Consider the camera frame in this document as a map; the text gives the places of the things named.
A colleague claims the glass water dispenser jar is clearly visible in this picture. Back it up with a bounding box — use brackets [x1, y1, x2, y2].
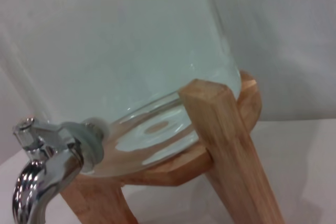
[0, 0, 242, 176]

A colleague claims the chrome metal faucet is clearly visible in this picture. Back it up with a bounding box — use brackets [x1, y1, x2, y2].
[12, 118, 108, 224]

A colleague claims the wooden dispenser stand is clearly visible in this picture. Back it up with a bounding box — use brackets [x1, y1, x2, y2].
[60, 70, 286, 224]

